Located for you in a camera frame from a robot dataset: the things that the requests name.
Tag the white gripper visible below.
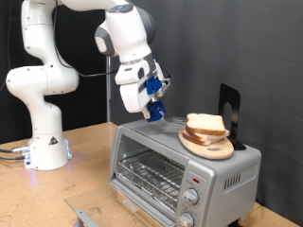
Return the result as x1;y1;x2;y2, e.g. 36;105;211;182
119;59;171;120

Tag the spatula with blue grip block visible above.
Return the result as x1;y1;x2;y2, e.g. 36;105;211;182
146;99;189;126

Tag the black metal bookend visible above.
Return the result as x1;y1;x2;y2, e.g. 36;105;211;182
217;83;247;151

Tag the glass oven door with handle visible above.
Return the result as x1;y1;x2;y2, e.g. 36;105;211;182
64;181;178;227

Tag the metal oven rack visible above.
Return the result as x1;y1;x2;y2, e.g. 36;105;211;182
116;149;186;210

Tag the black base cable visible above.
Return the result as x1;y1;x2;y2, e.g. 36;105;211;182
0;154;27;162
0;146;31;154

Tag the black camera cable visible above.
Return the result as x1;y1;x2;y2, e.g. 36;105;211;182
52;5;171;80

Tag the silver oven knob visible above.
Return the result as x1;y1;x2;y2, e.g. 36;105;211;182
178;212;195;227
183;188;200;206

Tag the silver toaster oven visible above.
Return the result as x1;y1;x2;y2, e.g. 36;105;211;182
108;114;262;227

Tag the wooden cutting board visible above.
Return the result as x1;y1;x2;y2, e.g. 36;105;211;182
177;127;235;161

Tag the metal pole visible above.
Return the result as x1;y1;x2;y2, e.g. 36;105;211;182
105;56;113;123

